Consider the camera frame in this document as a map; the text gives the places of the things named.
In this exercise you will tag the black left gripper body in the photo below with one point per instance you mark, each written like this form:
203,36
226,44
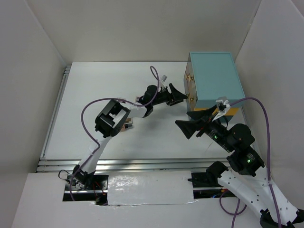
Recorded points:
163,97

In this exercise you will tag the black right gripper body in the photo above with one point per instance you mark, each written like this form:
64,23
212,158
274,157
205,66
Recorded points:
213,129

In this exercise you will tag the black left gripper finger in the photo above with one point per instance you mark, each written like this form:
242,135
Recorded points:
175,93
174,102

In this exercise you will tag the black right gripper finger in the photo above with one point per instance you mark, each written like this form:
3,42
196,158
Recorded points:
195,115
190,127

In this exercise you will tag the foundation bottle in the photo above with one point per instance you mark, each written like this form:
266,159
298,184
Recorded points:
126,127

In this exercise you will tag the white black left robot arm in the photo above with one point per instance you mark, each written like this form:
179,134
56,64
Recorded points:
110,121

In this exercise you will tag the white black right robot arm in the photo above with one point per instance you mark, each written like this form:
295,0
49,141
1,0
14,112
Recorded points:
247,176

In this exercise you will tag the teal yellow drawer cabinet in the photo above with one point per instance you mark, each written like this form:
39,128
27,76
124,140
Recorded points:
210,76

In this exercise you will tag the long eyeshadow palette horizontal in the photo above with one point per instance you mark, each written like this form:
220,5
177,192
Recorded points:
129,121

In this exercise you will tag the white foam front panel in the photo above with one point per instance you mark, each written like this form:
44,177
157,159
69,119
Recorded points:
149,188

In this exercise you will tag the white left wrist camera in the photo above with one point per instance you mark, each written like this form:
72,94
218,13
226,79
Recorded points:
162,80

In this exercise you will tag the aluminium table frame rails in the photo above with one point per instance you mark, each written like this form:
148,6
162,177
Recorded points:
154,142

